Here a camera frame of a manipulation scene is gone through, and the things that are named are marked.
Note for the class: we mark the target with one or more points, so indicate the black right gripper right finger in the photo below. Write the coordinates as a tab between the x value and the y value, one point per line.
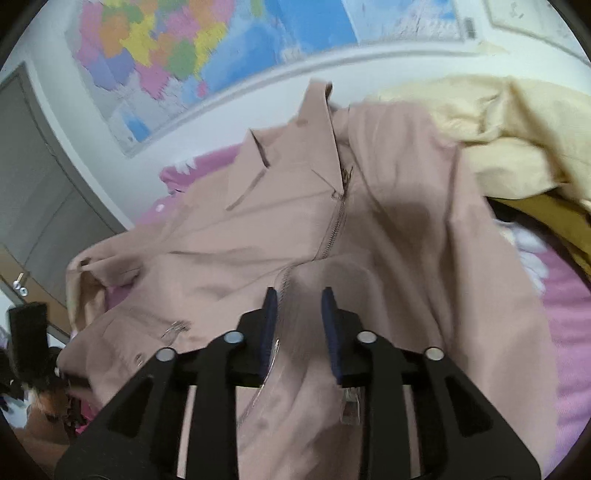
422	417

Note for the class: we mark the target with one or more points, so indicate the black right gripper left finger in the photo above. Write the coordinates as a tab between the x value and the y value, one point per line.
137	435

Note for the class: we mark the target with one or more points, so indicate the beige pink jacket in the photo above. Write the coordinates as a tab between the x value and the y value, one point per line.
323	258

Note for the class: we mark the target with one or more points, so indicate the person's left hand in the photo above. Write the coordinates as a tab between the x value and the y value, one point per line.
54	414

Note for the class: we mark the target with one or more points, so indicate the grey door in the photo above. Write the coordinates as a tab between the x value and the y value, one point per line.
48	212

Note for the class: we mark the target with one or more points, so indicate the pink floral bed sheet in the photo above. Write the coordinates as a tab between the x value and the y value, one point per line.
568	332

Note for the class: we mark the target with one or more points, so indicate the mustard yellow garment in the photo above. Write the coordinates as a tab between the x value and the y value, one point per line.
567	222

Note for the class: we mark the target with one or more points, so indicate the pale yellow garment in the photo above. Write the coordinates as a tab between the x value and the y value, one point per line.
522	137

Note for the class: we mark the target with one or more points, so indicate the colourful wall map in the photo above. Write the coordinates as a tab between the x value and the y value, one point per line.
146	63

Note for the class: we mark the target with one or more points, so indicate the white wall socket panel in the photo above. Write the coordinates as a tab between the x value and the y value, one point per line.
537	19

